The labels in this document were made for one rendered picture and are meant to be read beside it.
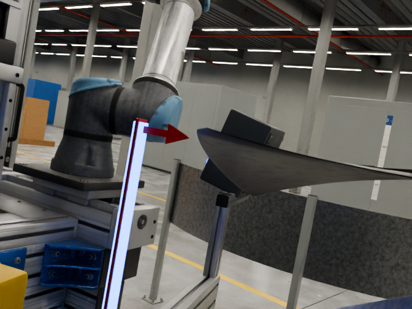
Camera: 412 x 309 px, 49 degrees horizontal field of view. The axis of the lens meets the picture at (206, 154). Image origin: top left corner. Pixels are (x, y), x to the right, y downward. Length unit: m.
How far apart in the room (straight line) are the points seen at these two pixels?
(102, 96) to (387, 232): 1.66
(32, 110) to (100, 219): 11.88
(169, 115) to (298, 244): 1.46
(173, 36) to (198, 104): 9.45
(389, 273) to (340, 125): 4.84
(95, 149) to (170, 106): 0.20
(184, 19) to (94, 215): 0.55
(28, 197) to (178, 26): 0.56
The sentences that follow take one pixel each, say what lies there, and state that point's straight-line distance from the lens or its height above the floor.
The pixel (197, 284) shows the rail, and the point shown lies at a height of 0.86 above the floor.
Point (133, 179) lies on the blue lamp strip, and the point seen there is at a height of 1.12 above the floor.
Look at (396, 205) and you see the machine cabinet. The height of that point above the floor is 0.65.
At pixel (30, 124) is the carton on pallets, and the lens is 12.88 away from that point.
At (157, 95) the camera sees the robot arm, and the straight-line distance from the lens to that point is 1.06.
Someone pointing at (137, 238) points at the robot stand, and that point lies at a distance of 1.04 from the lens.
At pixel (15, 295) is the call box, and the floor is 1.06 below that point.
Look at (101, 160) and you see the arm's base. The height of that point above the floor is 1.08.
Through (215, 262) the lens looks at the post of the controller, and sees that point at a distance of 1.07.
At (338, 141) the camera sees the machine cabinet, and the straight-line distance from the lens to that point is 7.06.
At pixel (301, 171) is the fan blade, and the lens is 0.52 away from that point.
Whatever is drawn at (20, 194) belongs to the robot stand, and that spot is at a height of 0.96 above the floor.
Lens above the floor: 1.19
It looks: 3 degrees down
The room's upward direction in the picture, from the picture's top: 10 degrees clockwise
